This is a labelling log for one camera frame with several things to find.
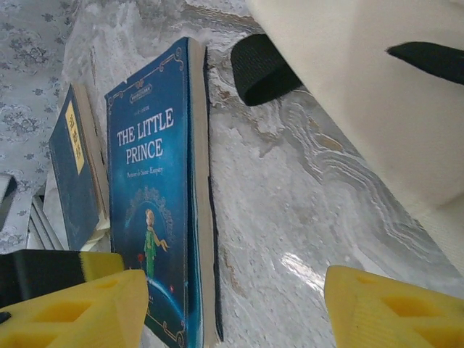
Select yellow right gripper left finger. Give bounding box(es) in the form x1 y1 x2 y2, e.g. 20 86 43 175
0 270 149 348

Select aluminium side rail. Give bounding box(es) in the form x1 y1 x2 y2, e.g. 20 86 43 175
28 194 70 252

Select dark blue book yellow label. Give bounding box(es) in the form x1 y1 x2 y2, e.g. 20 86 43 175
48 83 110 252

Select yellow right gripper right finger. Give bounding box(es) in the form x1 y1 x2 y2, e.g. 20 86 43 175
323 265 464 348

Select blue Little Prince book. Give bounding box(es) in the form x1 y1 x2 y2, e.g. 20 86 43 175
104 36 224 348

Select cream canvas backpack black straps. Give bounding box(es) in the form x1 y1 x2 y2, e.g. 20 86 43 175
231 0 464 218

